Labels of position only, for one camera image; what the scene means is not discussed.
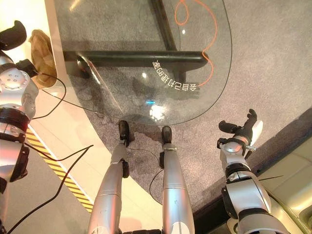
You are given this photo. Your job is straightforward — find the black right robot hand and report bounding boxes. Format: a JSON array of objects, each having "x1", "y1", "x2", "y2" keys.
[{"x1": 218, "y1": 108, "x2": 264, "y2": 148}]

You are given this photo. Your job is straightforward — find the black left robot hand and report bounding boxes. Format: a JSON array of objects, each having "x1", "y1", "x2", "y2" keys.
[{"x1": 0, "y1": 20, "x2": 28, "y2": 51}]

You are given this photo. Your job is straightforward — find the brown cloth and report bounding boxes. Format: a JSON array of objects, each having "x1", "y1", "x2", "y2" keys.
[{"x1": 29, "y1": 29, "x2": 59, "y2": 89}]

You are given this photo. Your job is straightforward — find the beige sofa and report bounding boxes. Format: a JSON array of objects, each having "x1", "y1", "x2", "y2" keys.
[{"x1": 226, "y1": 138, "x2": 312, "y2": 234}]

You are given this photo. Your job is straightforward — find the grey carpet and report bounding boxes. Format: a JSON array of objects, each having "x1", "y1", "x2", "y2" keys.
[{"x1": 52, "y1": 0, "x2": 312, "y2": 216}]

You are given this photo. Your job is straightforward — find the dark right robot foot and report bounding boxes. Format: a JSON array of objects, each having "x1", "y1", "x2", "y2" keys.
[{"x1": 161, "y1": 125, "x2": 173, "y2": 145}]

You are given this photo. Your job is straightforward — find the dark robot foot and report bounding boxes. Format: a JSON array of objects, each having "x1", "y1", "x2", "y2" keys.
[
  {"x1": 117, "y1": 119, "x2": 131, "y2": 147},
  {"x1": 161, "y1": 125, "x2": 173, "y2": 145}
]

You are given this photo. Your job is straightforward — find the silver right robot leg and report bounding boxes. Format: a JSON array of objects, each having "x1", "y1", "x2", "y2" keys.
[{"x1": 159, "y1": 142, "x2": 195, "y2": 234}]

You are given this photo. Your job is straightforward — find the silver robot leg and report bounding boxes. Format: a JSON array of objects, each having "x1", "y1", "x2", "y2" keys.
[
  {"x1": 159, "y1": 142, "x2": 195, "y2": 234},
  {"x1": 87, "y1": 141, "x2": 130, "y2": 234}
]

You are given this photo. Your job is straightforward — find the dark left robot foot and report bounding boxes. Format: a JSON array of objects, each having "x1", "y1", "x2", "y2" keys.
[{"x1": 117, "y1": 119, "x2": 131, "y2": 147}]

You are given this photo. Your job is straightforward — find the yellow black hazard tape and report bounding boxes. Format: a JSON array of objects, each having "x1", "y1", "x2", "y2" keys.
[{"x1": 25, "y1": 127, "x2": 95, "y2": 213}]

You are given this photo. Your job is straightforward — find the silver left robot leg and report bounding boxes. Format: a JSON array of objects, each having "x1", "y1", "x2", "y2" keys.
[{"x1": 87, "y1": 141, "x2": 130, "y2": 234}]

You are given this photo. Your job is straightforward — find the orange cable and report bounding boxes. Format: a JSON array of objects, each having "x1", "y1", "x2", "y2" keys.
[{"x1": 175, "y1": 0, "x2": 218, "y2": 87}]

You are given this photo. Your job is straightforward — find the thin black leg cable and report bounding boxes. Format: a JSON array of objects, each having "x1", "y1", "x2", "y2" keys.
[{"x1": 127, "y1": 145, "x2": 164, "y2": 206}]

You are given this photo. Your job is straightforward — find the black metal table frame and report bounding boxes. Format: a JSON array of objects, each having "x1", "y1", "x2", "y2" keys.
[{"x1": 62, "y1": 0, "x2": 206, "y2": 82}]

